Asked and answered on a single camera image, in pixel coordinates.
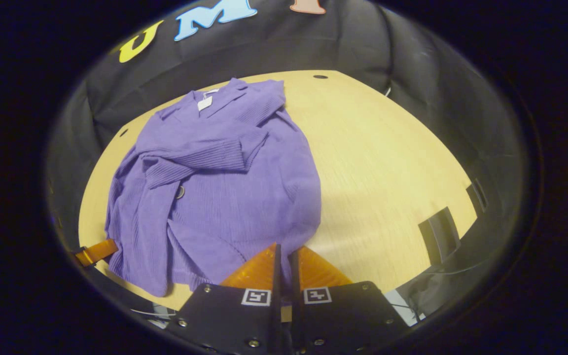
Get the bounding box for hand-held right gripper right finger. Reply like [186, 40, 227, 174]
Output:
[289, 245, 408, 355]

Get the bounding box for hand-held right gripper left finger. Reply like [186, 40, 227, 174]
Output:
[166, 243, 283, 355]

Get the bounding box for purple knit cardigan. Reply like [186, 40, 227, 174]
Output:
[104, 77, 322, 298]

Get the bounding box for black table clamp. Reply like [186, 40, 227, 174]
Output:
[418, 207, 461, 267]

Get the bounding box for black backdrop cloth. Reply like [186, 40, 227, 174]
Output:
[47, 0, 531, 316]

